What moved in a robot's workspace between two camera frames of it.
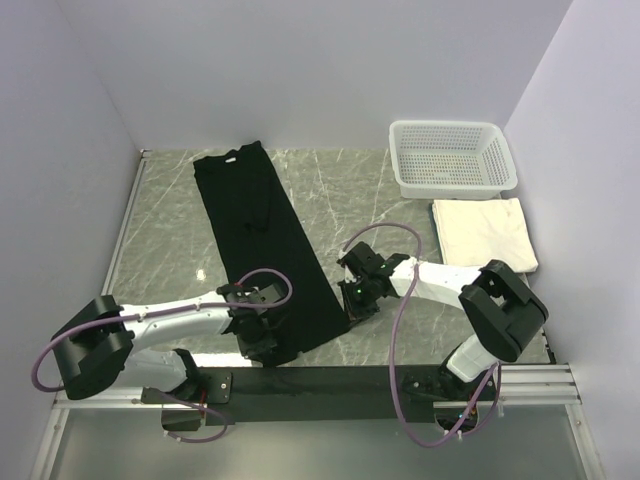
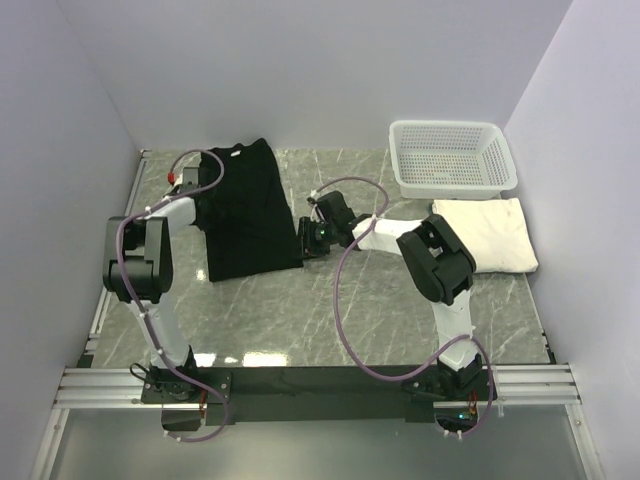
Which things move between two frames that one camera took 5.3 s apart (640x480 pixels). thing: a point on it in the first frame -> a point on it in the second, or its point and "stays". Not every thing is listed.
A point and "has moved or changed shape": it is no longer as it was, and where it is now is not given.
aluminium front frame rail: [515, 384] stays
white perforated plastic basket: [450, 159] stays
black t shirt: [262, 230] has moved or changed shape
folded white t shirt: [479, 231] stays
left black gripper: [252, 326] -> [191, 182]
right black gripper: [354, 311] -> [308, 247]
